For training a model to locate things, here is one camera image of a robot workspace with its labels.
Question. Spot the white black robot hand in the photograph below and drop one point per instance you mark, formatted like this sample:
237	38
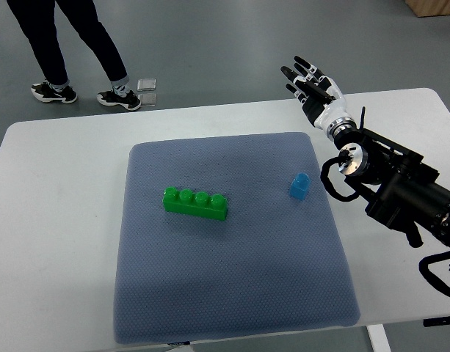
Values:
322	101

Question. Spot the small blue block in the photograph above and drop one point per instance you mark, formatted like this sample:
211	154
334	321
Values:
299	186

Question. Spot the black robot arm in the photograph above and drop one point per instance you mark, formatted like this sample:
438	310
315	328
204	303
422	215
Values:
401	192

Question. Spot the long green block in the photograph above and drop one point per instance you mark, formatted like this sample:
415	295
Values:
200	204

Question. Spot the wooden cabinet corner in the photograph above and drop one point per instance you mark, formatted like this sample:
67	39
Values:
429	8

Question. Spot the blue-grey foam mat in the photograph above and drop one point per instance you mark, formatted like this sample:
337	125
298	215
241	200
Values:
275	264

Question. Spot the lower metal floor plate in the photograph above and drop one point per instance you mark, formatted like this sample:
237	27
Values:
148	99

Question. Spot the metal floor plate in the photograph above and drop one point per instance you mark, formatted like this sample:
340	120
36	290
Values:
148	99
146	84

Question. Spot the upper metal floor plate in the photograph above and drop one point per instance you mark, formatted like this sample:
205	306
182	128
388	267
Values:
146	84

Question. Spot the white table leg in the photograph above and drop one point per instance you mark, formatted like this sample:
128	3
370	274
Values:
378	338

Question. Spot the black table control panel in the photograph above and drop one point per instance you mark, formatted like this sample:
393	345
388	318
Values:
433	322

